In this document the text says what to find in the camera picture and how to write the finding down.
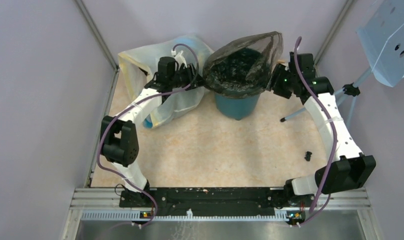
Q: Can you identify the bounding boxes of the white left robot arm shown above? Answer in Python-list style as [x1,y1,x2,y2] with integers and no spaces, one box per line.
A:
[98,56,201,207]

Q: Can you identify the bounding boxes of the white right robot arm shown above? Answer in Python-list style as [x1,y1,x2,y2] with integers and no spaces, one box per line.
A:
[271,52,377,206]

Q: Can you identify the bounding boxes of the black plastic trash bag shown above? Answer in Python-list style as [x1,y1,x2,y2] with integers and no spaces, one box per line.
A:
[202,31,284,99]

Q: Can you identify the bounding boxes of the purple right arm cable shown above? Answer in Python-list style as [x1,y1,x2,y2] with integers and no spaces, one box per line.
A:
[293,36,339,227]

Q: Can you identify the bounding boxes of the white slotted cable duct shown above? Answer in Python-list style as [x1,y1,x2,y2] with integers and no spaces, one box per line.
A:
[81,210,302,222]

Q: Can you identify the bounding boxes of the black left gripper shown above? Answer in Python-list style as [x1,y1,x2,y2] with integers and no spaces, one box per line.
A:
[169,63,209,91]

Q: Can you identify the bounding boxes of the white translucent trash bag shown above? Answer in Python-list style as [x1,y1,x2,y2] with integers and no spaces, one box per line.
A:
[118,33,214,128]

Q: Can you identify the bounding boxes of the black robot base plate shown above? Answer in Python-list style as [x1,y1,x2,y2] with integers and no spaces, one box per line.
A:
[119,187,314,217]

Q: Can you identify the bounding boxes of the aluminium frame rails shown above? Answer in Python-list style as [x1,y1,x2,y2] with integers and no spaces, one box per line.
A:
[307,62,372,213]

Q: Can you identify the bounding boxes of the perforated light blue metal panel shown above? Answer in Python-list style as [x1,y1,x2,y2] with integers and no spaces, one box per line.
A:
[356,0,404,88]

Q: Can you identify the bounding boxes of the teal plastic trash bin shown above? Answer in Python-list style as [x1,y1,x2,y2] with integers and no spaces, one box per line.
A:
[213,47,266,121]

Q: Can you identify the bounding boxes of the light blue tripod stand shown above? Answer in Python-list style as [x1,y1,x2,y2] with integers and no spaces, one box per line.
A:
[280,66,373,130]

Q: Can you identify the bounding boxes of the small black plastic part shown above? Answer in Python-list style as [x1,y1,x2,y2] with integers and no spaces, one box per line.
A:
[304,151,313,162]

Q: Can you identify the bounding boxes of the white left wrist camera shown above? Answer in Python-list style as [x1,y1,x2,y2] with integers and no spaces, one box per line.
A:
[171,50,188,69]

